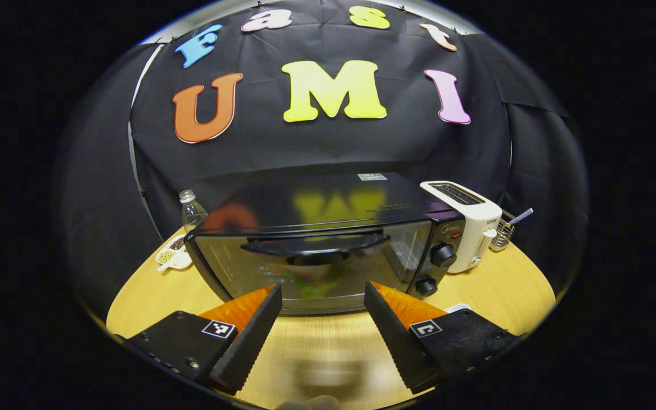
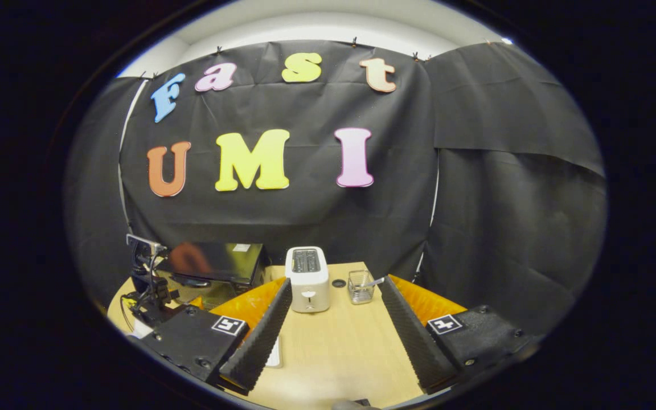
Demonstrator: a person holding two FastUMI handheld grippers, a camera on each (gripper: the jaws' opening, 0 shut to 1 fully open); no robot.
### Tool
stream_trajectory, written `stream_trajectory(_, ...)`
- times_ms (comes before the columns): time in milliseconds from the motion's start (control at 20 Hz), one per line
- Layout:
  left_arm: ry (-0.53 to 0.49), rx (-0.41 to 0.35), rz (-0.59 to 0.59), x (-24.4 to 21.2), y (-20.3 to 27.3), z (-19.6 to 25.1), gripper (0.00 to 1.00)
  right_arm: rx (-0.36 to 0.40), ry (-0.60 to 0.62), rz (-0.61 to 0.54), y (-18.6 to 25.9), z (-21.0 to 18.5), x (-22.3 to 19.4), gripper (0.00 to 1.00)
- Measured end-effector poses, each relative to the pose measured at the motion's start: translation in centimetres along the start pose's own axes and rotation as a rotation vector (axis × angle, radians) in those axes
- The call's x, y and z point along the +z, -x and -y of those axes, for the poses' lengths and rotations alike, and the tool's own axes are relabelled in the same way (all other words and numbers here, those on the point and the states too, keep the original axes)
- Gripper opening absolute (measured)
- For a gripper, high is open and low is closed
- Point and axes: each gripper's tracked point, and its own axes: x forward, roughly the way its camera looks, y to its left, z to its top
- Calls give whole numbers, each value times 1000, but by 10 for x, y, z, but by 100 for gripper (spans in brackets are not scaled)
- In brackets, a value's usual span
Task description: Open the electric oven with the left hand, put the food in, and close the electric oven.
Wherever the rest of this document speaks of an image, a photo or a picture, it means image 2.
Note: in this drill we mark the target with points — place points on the black electric oven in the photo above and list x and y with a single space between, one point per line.
231 262

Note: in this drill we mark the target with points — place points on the black backdrop cloth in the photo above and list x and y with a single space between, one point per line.
316 216

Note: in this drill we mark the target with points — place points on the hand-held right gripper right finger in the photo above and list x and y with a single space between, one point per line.
413 339

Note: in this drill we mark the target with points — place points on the clear glass holder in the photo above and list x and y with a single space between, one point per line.
360 291

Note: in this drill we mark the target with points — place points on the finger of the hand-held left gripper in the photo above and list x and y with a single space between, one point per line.
196 302

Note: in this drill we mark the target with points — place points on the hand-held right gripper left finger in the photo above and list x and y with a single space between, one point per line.
259 339

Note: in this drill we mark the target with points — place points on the metal spoon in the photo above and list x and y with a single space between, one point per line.
376 281

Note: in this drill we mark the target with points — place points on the white toaster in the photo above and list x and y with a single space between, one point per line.
308 282

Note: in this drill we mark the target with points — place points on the small black disc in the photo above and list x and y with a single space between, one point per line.
339 283

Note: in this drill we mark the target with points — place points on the white food tray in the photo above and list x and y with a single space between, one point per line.
274 353

